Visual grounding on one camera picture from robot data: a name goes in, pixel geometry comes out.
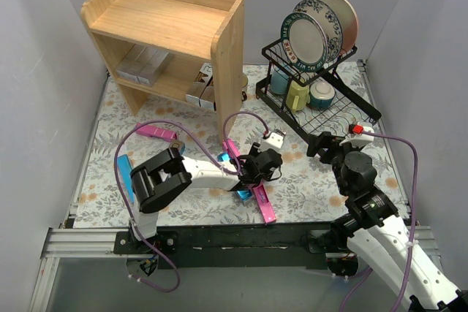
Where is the dark striped toothpaste box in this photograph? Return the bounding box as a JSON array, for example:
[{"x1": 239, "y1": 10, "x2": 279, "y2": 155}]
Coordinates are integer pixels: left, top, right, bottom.
[{"x1": 186, "y1": 63, "x2": 213, "y2": 107}]

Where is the brown silver RO toothpaste box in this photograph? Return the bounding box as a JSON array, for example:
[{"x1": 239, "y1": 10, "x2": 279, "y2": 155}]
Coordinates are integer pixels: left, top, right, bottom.
[{"x1": 199, "y1": 85, "x2": 216, "y2": 111}]

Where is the silver Protefix toothpaste box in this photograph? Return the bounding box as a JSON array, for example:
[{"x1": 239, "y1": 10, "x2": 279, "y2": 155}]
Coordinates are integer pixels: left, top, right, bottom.
[{"x1": 126, "y1": 47, "x2": 156, "y2": 82}]

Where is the white toothpaste box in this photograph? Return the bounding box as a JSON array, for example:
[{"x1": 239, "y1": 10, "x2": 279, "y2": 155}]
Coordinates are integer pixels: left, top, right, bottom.
[{"x1": 137, "y1": 51, "x2": 170, "y2": 86}]

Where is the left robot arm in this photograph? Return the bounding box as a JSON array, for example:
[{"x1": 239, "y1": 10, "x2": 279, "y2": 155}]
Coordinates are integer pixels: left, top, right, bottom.
[{"x1": 130, "y1": 134, "x2": 283, "y2": 254}]

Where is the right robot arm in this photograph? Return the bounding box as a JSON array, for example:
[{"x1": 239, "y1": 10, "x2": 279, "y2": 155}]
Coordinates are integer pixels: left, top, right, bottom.
[{"x1": 307, "y1": 124, "x2": 467, "y2": 311}]

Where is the wooden two-tier shelf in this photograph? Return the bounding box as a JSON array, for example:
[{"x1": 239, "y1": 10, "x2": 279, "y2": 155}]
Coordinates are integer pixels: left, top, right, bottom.
[{"x1": 80, "y1": 0, "x2": 244, "y2": 137}]

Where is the pink toothpaste box centre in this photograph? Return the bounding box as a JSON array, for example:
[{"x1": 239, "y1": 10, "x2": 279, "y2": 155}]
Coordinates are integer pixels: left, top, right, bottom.
[{"x1": 222, "y1": 139, "x2": 240, "y2": 159}]

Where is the pink toothpaste box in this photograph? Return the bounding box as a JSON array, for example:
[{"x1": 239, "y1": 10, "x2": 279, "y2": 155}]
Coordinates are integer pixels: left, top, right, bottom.
[
  {"x1": 252, "y1": 185, "x2": 276, "y2": 224},
  {"x1": 222, "y1": 139, "x2": 240, "y2": 159}
]

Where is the cyan toothpaste box centre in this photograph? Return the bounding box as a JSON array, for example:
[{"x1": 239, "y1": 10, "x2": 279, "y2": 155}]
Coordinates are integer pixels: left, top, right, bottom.
[{"x1": 217, "y1": 152, "x2": 252, "y2": 202}]

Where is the cyan toothpaste box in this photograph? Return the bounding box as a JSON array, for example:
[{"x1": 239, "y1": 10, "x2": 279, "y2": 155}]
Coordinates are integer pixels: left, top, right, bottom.
[
  {"x1": 117, "y1": 154, "x2": 135, "y2": 205},
  {"x1": 217, "y1": 152, "x2": 252, "y2": 202}
]

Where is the pink toothpaste box front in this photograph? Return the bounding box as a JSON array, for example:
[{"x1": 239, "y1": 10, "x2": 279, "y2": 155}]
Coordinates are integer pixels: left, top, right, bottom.
[{"x1": 252, "y1": 185, "x2": 276, "y2": 224}]

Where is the yellow green mug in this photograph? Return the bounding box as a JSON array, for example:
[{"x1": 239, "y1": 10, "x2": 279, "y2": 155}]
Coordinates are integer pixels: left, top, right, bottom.
[{"x1": 286, "y1": 81, "x2": 310, "y2": 113}]

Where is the teal and white bowl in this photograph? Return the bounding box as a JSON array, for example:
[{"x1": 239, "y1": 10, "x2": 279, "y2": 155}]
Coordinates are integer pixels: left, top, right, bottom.
[{"x1": 309, "y1": 81, "x2": 336, "y2": 109}]

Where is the floral table mat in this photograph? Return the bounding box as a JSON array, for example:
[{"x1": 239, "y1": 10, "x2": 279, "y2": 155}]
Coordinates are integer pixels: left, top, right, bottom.
[{"x1": 72, "y1": 63, "x2": 410, "y2": 226}]

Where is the light blue mug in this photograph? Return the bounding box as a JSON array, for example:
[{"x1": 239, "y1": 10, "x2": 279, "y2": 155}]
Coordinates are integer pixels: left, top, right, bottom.
[{"x1": 270, "y1": 66, "x2": 289, "y2": 95}]

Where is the silver blue RO toothpaste box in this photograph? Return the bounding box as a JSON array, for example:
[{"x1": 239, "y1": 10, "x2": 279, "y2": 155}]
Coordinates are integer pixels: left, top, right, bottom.
[{"x1": 170, "y1": 140, "x2": 186, "y2": 155}]

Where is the green rimmed white plate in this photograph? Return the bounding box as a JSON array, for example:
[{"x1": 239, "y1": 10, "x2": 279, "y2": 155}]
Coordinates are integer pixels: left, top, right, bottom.
[{"x1": 280, "y1": 12, "x2": 328, "y2": 72}]

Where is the magenta toothpaste box far left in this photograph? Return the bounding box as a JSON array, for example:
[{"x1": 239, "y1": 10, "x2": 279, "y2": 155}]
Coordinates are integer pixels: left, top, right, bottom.
[{"x1": 135, "y1": 123, "x2": 178, "y2": 142}]

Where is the blue floral patterned plate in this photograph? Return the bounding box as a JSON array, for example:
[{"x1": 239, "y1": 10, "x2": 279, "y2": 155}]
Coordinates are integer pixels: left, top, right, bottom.
[{"x1": 293, "y1": 0, "x2": 343, "y2": 63}]

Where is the beige and pink plate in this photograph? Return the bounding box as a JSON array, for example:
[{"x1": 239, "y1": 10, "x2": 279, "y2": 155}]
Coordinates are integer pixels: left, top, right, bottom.
[{"x1": 320, "y1": 0, "x2": 359, "y2": 55}]

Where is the cyan toothpaste box left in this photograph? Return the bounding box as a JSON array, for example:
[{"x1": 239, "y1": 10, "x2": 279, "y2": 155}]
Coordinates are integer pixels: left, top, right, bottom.
[{"x1": 117, "y1": 154, "x2": 135, "y2": 205}]

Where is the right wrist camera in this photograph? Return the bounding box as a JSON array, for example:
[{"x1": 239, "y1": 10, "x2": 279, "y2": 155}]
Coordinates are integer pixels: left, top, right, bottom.
[{"x1": 339, "y1": 124, "x2": 374, "y2": 149}]

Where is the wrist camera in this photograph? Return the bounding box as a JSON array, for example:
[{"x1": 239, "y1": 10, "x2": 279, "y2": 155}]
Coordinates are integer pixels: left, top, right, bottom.
[
  {"x1": 339, "y1": 124, "x2": 374, "y2": 149},
  {"x1": 259, "y1": 129, "x2": 286, "y2": 153}
]

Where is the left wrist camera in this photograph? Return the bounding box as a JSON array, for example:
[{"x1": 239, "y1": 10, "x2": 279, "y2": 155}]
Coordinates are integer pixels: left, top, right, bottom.
[{"x1": 259, "y1": 129, "x2": 286, "y2": 153}]

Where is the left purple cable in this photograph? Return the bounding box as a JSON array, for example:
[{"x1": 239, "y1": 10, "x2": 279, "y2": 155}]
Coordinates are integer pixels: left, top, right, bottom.
[{"x1": 113, "y1": 111, "x2": 271, "y2": 293}]

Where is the purple cable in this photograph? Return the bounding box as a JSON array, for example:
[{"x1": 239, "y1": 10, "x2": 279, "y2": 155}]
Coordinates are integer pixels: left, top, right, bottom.
[
  {"x1": 339, "y1": 132, "x2": 420, "y2": 312},
  {"x1": 113, "y1": 111, "x2": 271, "y2": 293}
]

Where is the black wire dish rack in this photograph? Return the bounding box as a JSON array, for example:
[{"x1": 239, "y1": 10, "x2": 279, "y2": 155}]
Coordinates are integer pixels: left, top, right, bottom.
[{"x1": 255, "y1": 39, "x2": 382, "y2": 142}]

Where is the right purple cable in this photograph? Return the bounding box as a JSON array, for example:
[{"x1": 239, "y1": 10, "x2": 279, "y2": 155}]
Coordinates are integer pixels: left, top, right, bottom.
[{"x1": 339, "y1": 132, "x2": 420, "y2": 312}]

